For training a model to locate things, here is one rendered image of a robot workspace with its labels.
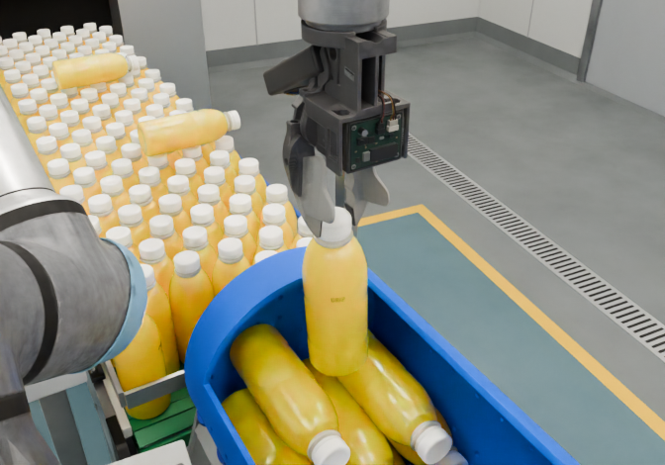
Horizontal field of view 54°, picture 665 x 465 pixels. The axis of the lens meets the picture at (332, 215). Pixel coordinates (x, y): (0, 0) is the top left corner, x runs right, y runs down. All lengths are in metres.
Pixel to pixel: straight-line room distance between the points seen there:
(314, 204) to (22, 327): 0.27
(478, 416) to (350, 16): 0.49
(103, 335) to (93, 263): 0.06
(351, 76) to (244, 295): 0.32
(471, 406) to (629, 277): 2.31
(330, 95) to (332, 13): 0.08
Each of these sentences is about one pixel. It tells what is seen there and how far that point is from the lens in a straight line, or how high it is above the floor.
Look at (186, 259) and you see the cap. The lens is 1.03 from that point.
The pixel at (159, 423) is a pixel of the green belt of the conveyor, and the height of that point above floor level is 0.90.
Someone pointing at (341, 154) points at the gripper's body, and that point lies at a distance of 0.54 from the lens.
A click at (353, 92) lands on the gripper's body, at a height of 1.49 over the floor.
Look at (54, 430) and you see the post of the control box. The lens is 1.17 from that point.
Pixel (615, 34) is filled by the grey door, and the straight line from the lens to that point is 5.02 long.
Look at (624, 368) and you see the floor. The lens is 2.61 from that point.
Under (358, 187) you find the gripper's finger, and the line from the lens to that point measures 0.64.
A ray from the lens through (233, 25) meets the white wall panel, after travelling 5.26.
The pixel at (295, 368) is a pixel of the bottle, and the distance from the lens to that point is 0.76.
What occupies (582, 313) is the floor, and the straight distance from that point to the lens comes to 2.80.
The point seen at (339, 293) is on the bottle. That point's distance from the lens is 0.67.
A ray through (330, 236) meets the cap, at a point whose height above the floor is 1.33.
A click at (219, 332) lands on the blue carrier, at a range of 0.75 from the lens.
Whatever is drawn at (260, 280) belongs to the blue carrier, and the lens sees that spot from 0.76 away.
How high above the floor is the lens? 1.68
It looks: 31 degrees down
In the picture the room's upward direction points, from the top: straight up
